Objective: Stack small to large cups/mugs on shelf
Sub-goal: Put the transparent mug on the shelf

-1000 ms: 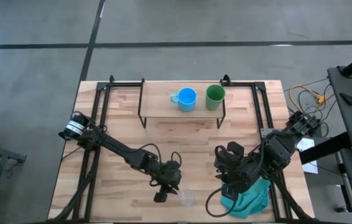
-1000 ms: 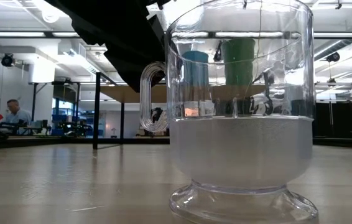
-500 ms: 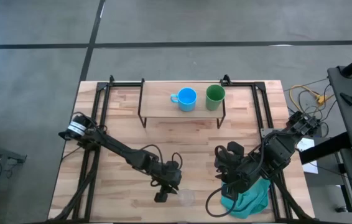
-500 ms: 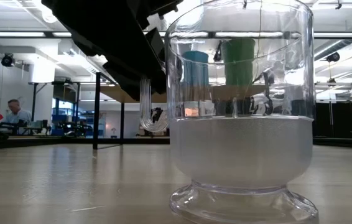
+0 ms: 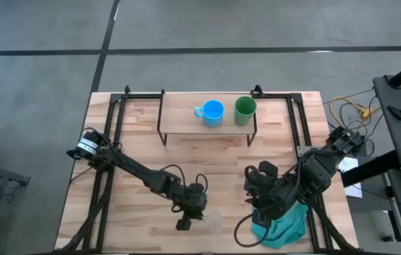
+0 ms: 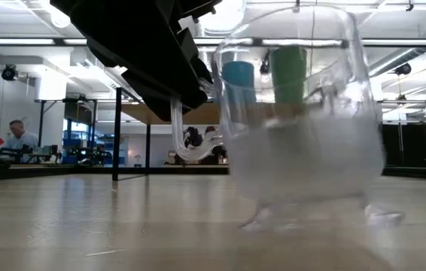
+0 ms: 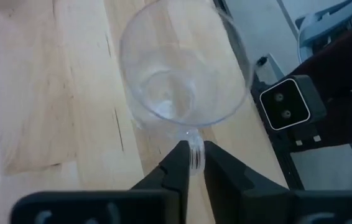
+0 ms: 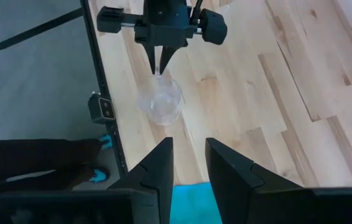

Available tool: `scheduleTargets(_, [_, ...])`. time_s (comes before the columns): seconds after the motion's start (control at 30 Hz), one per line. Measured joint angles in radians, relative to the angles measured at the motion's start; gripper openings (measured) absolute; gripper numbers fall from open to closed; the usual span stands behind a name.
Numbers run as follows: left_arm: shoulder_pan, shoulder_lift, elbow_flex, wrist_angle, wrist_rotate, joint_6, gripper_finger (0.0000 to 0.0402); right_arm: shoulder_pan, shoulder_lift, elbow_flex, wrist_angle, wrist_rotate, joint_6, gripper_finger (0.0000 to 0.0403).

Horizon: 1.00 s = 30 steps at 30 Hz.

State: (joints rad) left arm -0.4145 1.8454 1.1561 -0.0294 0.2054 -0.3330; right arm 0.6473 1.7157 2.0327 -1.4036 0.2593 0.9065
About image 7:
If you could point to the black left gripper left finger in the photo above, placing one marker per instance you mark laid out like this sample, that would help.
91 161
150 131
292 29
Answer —
173 177

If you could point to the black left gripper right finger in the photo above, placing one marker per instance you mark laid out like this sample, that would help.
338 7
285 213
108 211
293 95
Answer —
238 186

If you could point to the large clear glass mug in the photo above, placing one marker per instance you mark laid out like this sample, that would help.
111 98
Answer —
182 68

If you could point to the grey chair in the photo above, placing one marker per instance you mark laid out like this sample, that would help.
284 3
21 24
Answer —
328 21

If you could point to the black aluminium table rail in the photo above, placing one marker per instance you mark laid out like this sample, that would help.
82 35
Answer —
281 155

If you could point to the black table-level camera box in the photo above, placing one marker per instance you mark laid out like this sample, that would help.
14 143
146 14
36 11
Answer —
288 102

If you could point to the dark camera mount block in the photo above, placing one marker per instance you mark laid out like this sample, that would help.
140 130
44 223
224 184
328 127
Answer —
344 93

